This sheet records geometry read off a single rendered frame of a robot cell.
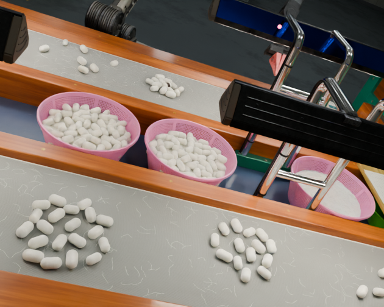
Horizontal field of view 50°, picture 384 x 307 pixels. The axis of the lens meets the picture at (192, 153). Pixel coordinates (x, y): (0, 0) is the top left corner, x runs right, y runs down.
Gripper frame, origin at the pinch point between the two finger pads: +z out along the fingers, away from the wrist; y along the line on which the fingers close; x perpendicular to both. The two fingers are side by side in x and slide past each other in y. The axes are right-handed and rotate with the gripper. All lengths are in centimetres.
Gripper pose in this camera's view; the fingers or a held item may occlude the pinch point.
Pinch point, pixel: (275, 73)
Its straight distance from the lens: 158.0
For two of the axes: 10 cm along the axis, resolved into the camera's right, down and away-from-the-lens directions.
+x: -2.5, 2.2, 9.4
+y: 9.5, 2.7, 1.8
